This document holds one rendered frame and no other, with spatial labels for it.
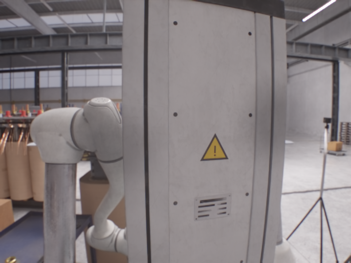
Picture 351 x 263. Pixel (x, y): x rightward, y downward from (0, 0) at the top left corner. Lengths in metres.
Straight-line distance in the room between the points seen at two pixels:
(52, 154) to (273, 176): 0.60
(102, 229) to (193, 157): 0.66
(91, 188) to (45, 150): 0.82
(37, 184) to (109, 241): 2.80
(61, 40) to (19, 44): 2.15
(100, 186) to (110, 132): 0.88
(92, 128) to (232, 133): 0.38
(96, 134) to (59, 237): 0.34
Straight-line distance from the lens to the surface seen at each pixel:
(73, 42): 10.59
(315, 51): 12.66
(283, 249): 0.95
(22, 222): 1.56
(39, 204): 4.00
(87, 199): 1.51
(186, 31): 0.39
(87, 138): 0.61
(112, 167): 0.64
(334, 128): 13.92
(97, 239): 0.98
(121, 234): 0.97
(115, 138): 0.59
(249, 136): 0.42
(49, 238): 0.74
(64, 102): 10.78
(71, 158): 0.67
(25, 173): 3.82
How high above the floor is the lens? 1.52
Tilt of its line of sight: 4 degrees down
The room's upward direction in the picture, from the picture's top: straight up
